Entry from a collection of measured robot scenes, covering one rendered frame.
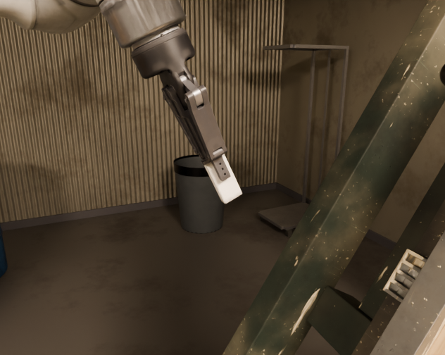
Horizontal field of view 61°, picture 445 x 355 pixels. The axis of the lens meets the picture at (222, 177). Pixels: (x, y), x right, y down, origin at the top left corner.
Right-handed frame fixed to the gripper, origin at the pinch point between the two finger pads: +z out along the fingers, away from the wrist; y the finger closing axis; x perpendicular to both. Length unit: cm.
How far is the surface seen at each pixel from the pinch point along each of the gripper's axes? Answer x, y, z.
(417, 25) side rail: -47.5, 7.0, -3.7
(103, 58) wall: -30, 348, -37
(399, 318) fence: -9.9, -15.2, 24.4
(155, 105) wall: -56, 355, 26
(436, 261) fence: -17.4, -16.0, 19.4
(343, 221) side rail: -18.1, 4.5, 21.1
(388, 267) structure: -18.9, -3.2, 28.4
